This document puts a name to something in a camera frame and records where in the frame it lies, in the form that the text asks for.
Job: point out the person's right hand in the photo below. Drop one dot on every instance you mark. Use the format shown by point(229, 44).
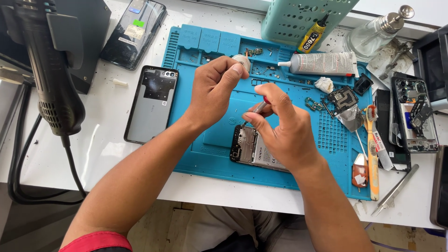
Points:
point(287, 133)

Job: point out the person's left hand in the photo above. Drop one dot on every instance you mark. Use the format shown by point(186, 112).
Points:
point(208, 91)

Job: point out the red and silver screwdriver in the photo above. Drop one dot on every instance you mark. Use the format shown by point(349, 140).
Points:
point(261, 105)

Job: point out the small green flex board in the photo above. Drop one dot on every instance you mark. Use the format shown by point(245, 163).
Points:
point(312, 104)

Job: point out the opened phone with battery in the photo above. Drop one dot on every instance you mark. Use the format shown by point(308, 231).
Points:
point(250, 148)

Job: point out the grey phone back cover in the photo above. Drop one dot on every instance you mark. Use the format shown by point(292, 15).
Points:
point(150, 108)

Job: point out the crumpled white tissue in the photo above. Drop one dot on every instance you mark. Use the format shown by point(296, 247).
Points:
point(324, 85)

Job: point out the small circuit board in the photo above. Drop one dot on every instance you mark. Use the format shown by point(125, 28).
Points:
point(254, 51)

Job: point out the blue silicone repair mat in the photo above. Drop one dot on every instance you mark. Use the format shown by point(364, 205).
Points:
point(210, 154)

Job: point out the black board with silver foil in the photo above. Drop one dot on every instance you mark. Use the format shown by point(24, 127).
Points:
point(344, 105)

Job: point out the white adhesive tube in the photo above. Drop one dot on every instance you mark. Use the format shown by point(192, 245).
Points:
point(322, 64)

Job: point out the brown plastic pick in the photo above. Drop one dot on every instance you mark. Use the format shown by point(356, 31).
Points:
point(360, 171)

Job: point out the small white plastic nozzle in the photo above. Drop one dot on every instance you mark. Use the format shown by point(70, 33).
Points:
point(120, 83)

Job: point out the orange toothbrush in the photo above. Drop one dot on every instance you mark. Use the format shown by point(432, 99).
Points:
point(373, 161)

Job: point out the dark phone with stickers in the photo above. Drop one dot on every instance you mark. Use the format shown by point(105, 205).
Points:
point(134, 33)

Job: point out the white labelled opening tool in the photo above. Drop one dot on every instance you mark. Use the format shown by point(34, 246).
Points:
point(382, 150)

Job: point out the black phone screen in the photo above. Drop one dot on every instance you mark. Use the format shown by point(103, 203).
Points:
point(382, 115)

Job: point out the yellow and black glue tube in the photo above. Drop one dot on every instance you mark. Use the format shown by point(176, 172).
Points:
point(312, 36)

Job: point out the person's grey trousers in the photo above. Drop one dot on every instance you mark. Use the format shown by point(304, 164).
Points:
point(241, 227)

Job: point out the teal perforated basket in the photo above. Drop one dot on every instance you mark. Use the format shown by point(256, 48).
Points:
point(301, 17)

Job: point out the silver tweezers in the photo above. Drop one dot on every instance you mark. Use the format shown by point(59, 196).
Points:
point(397, 189)

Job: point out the dirty metal tool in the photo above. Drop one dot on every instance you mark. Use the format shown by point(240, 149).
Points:
point(393, 63)

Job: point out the glass dispenser bottle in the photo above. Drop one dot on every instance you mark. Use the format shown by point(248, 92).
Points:
point(371, 36)

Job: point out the black rework station box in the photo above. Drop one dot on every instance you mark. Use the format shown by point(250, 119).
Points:
point(94, 28)

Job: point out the disassembled phone with open back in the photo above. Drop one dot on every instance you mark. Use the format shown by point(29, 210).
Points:
point(418, 115)

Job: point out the black hot air gun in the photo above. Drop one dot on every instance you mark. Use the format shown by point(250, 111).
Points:
point(52, 70)

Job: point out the black device with screen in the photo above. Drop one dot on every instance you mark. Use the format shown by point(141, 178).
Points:
point(432, 63)

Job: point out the dark phone with grey edge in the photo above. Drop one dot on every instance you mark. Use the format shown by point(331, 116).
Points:
point(441, 189)

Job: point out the red sleeve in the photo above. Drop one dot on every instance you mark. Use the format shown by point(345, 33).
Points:
point(96, 242)

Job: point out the metal card tray frame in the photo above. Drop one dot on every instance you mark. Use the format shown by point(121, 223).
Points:
point(259, 82)

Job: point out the black plastic frame piece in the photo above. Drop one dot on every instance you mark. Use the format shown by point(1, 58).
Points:
point(363, 84)

